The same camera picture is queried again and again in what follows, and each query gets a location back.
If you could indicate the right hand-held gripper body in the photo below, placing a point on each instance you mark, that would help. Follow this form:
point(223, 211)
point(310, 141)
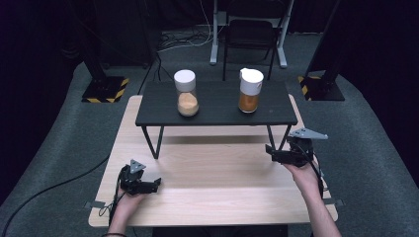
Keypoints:
point(301, 151)

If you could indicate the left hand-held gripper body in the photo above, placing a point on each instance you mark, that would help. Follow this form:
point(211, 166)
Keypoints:
point(130, 181)

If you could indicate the spout-lid jar of orange powder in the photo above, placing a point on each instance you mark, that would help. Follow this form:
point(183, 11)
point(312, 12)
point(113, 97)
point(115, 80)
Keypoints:
point(250, 92)

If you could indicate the black shelf with metal legs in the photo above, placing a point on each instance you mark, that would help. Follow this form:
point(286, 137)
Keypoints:
point(217, 108)

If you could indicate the round-lid jar of pale powder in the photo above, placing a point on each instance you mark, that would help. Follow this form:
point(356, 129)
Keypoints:
point(186, 95)

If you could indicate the person's left hand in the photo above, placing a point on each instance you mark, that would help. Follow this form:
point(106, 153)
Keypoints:
point(126, 201)

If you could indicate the person's right hand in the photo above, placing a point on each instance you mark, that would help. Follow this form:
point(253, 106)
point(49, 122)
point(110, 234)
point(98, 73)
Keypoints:
point(304, 179)

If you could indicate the grey tape strip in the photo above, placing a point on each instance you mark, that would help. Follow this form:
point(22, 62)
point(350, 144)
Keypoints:
point(335, 202)
point(94, 204)

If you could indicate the black stand with striped base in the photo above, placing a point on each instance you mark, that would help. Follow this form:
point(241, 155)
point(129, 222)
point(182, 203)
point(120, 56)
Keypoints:
point(324, 89)
point(105, 89)

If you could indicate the person's dark clothing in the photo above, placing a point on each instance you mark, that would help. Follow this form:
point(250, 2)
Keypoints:
point(220, 231)

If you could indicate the black folding chair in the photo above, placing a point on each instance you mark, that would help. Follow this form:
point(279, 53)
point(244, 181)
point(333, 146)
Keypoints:
point(250, 36)

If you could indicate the white desk frame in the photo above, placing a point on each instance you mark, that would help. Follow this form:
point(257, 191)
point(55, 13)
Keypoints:
point(214, 49)

